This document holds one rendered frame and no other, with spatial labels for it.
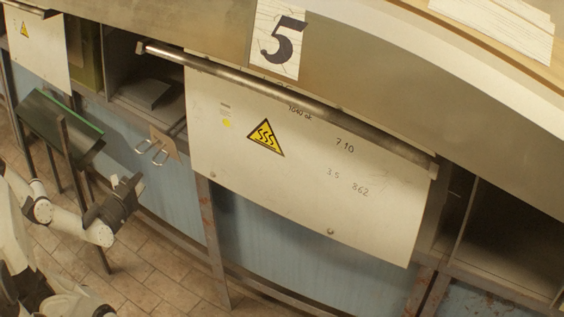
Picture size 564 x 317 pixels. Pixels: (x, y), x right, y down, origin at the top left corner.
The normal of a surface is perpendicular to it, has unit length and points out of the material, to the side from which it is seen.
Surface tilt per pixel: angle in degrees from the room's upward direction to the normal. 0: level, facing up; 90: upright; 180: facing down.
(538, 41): 27
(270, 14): 80
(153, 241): 0
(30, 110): 0
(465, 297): 90
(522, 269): 0
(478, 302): 90
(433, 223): 90
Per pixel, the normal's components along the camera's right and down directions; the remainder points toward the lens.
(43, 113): 0.00, -0.71
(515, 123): -0.54, 0.45
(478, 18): -0.25, -0.37
